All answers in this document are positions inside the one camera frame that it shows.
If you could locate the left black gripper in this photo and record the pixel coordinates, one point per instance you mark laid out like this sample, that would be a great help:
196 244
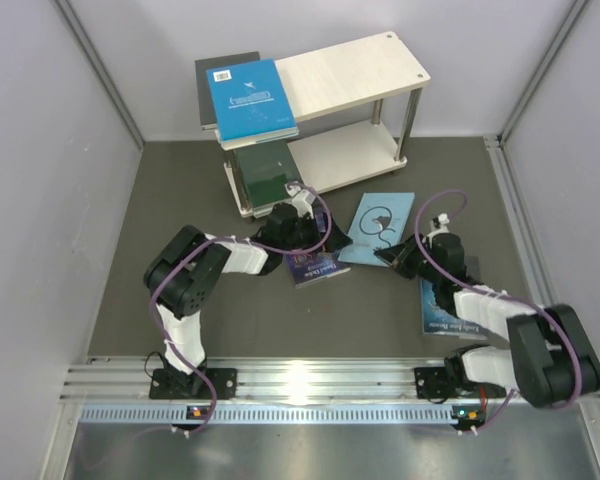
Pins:
336 237

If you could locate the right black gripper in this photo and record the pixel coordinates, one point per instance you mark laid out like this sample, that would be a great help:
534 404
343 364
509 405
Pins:
400 256

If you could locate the light blue circle book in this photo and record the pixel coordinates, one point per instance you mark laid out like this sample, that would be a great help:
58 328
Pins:
379 223

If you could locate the purple galaxy cover book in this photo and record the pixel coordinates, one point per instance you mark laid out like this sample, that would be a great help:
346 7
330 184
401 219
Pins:
318 265

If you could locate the dark blue Wuthering Heights book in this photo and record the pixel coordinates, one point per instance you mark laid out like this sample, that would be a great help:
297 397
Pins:
437 308

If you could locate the pale grey-green book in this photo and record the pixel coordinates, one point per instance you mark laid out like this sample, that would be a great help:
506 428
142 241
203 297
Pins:
265 210

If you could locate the dark green book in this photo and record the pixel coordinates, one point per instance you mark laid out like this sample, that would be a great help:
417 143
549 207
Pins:
266 169

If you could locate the bright blue book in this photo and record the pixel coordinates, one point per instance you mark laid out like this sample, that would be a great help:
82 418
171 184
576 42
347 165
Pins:
250 104

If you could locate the black glossy book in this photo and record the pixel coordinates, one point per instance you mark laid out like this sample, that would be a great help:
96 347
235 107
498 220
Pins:
207 115

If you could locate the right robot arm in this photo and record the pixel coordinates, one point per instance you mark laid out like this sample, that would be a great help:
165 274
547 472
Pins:
549 357

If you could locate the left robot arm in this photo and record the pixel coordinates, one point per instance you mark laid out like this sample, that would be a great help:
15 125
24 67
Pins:
182 277

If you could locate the white two-tier shelf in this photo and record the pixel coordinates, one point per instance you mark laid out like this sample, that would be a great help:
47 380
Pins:
354 104

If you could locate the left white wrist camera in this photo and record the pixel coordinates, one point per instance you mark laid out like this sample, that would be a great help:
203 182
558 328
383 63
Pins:
301 198

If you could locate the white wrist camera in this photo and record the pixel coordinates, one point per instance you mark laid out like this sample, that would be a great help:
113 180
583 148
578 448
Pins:
438 225
301 198

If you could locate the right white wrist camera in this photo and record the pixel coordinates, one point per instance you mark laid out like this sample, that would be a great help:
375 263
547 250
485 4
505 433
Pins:
438 225

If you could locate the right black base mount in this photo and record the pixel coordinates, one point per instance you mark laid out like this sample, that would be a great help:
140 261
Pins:
434 385

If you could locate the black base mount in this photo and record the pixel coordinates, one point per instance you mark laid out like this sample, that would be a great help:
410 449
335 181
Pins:
170 384
434 385

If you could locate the aluminium front rail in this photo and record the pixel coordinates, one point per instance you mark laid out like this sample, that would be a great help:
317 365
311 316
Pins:
120 379

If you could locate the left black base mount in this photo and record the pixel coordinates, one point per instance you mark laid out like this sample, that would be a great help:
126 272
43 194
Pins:
170 384

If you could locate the slotted cable duct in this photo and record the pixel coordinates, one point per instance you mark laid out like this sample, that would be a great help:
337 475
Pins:
243 414

